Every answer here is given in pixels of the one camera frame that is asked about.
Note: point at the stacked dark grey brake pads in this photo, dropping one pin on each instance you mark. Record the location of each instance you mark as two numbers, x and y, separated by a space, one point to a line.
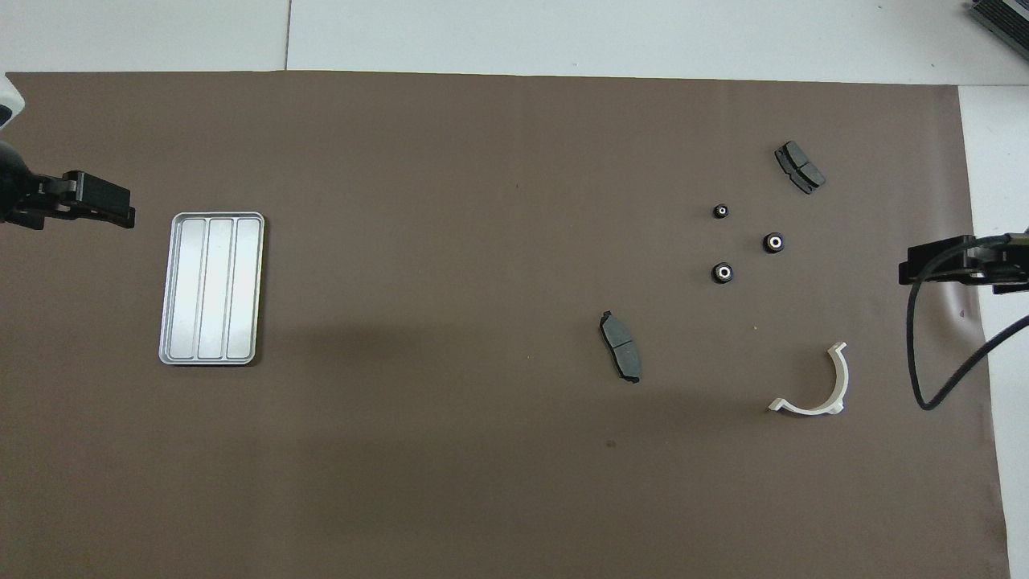
800 166

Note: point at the single dark grey brake pad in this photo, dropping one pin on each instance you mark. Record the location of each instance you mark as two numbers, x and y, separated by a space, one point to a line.
621 346

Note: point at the brown paper table mat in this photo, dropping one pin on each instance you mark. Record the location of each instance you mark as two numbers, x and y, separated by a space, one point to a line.
482 201

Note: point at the grey finned metal device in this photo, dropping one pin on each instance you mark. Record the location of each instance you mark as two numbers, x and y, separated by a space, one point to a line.
1005 20

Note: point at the white curved plastic clamp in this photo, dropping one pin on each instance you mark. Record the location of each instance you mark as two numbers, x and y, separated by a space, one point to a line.
840 378

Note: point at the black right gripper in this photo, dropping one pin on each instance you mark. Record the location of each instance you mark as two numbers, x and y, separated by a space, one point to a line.
1001 265

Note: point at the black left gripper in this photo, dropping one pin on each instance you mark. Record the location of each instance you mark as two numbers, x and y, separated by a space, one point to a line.
24 197

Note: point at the silver ribbed metal tray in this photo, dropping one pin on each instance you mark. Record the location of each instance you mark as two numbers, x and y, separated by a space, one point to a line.
213 289

